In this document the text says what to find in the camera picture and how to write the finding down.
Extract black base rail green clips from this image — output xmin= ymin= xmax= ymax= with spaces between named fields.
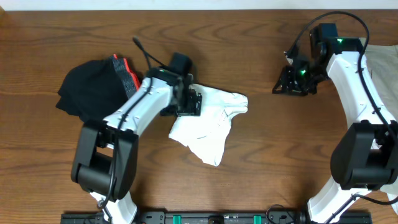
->
xmin=60 ymin=209 xmax=373 ymax=224

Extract white t-shirt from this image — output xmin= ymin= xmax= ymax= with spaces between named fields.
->
xmin=169 ymin=84 xmax=248 ymax=167

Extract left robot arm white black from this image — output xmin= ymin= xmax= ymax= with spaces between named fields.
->
xmin=71 ymin=67 xmax=202 ymax=223

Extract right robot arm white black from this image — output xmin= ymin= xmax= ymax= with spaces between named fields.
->
xmin=273 ymin=34 xmax=397 ymax=223

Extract grey beige garment pile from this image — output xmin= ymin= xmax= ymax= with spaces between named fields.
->
xmin=360 ymin=37 xmax=398 ymax=215

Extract black folded garment red trim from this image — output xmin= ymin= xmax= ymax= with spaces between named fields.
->
xmin=56 ymin=54 xmax=141 ymax=122

